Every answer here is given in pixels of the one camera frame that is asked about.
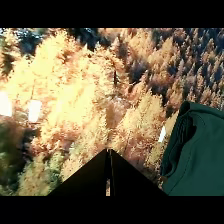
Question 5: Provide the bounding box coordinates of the green garment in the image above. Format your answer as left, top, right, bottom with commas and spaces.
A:
159, 100, 224, 197

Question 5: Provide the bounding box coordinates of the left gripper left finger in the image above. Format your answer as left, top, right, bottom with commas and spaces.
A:
47, 148, 110, 197

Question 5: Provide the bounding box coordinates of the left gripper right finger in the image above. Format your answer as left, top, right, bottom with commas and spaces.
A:
109, 148, 168, 197

